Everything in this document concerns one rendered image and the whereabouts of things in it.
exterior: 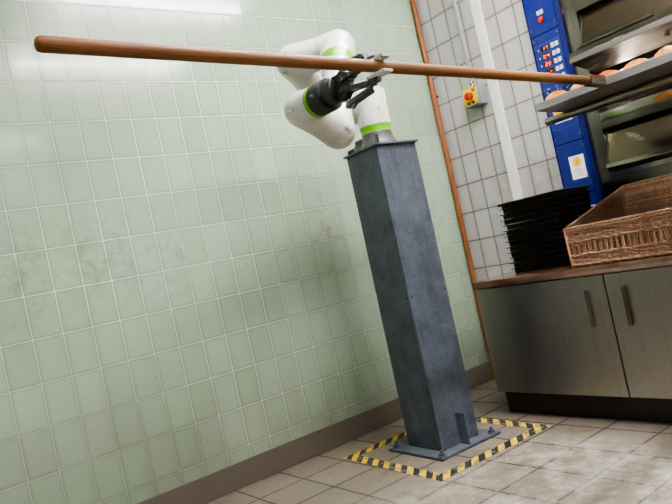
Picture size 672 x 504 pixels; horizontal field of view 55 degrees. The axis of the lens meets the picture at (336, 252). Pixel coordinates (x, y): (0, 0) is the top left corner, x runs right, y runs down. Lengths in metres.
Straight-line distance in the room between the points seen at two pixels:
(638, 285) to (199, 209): 1.66
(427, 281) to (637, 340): 0.76
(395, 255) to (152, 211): 0.95
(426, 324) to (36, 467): 1.45
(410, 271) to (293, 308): 0.61
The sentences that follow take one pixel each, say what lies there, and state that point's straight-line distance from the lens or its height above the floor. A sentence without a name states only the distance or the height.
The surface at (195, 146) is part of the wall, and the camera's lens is 2.74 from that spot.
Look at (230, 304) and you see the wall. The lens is 2.68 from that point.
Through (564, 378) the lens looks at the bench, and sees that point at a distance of 2.70.
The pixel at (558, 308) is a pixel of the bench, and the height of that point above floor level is 0.44.
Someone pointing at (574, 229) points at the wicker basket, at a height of 0.72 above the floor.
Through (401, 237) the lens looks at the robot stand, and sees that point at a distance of 2.47.
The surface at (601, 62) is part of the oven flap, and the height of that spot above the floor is 1.37.
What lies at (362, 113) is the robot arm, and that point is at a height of 1.34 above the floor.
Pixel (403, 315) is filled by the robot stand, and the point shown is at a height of 0.54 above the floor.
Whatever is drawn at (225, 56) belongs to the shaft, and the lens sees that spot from 1.41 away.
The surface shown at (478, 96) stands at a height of 1.44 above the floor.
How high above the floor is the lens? 0.79
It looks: 1 degrees up
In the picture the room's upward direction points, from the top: 12 degrees counter-clockwise
